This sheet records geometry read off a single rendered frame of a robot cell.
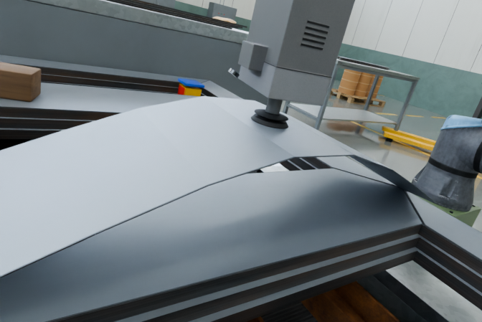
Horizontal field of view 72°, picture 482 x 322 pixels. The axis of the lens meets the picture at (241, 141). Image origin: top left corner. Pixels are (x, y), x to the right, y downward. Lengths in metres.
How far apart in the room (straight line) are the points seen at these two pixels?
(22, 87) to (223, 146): 0.46
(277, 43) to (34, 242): 0.24
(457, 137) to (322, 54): 0.69
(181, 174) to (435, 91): 11.02
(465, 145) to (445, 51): 10.36
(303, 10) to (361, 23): 12.59
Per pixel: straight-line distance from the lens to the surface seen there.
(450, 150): 0.99
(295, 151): 0.30
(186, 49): 1.20
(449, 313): 0.77
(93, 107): 0.70
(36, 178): 0.32
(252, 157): 0.28
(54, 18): 1.09
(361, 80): 8.48
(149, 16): 1.14
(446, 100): 11.07
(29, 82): 0.68
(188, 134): 0.32
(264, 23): 0.35
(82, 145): 0.35
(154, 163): 0.29
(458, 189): 1.01
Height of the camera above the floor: 1.07
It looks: 19 degrees down
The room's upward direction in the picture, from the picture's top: 14 degrees clockwise
